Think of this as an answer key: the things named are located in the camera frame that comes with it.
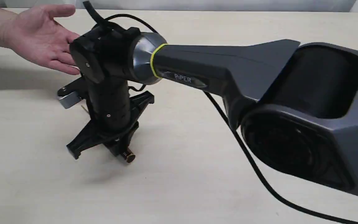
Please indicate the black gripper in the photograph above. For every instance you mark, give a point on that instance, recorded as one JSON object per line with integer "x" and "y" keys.
{"x": 137, "y": 103}

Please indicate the black gold screwdriver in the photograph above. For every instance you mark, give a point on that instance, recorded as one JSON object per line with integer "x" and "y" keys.
{"x": 114, "y": 131}

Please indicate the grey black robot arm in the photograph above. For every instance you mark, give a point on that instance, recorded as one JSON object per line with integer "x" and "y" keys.
{"x": 296, "y": 105}

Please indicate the person's open bare hand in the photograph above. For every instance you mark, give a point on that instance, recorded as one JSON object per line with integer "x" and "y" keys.
{"x": 36, "y": 36}

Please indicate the white backdrop curtain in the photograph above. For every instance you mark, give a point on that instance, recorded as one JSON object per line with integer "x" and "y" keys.
{"x": 231, "y": 5}

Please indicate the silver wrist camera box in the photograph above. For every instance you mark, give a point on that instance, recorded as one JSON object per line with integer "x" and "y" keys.
{"x": 72, "y": 93}

